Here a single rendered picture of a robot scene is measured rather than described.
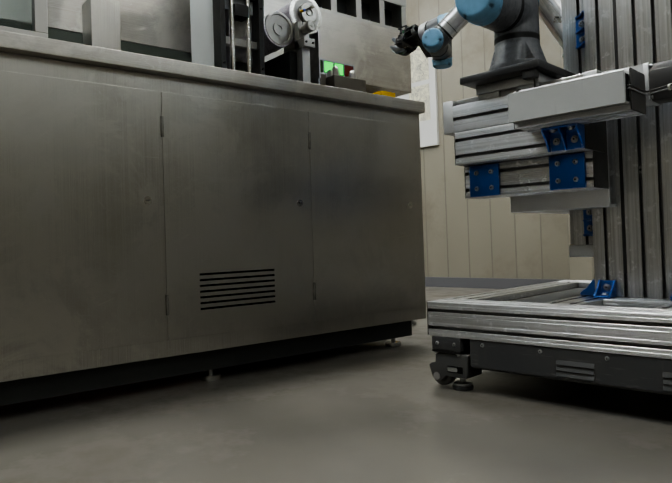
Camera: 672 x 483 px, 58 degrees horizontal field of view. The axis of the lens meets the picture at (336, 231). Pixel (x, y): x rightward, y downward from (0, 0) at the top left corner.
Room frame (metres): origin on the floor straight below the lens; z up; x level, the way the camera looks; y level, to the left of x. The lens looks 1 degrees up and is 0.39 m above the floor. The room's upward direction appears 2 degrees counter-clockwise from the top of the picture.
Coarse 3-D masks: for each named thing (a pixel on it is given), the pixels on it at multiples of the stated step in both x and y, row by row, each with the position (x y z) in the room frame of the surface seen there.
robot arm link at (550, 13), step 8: (544, 0) 2.11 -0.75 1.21; (552, 0) 2.10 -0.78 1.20; (560, 0) 2.12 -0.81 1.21; (544, 8) 2.12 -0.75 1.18; (552, 8) 2.10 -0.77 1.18; (560, 8) 2.10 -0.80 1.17; (544, 16) 2.13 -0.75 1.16; (552, 16) 2.10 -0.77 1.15; (560, 16) 2.09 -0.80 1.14; (552, 24) 2.11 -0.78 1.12; (560, 24) 2.09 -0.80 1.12; (552, 32) 2.13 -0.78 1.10; (560, 32) 2.10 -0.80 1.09; (560, 40) 2.11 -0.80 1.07
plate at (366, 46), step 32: (64, 0) 2.06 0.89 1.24; (128, 0) 2.19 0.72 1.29; (160, 0) 2.27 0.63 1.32; (128, 32) 2.19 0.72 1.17; (160, 32) 2.27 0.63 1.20; (320, 32) 2.74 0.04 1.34; (352, 32) 2.86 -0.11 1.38; (384, 32) 2.99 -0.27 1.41; (352, 64) 2.85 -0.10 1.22; (384, 64) 2.98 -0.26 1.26
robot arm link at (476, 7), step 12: (456, 0) 1.51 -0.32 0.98; (468, 0) 1.49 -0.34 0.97; (480, 0) 1.46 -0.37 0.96; (492, 0) 1.45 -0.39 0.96; (504, 0) 1.47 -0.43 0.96; (516, 0) 1.51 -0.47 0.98; (468, 12) 1.49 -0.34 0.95; (480, 12) 1.47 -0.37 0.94; (492, 12) 1.47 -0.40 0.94; (504, 12) 1.49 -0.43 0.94; (516, 12) 1.52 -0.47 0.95; (480, 24) 1.52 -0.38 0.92; (492, 24) 1.52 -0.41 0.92; (504, 24) 1.53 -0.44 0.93
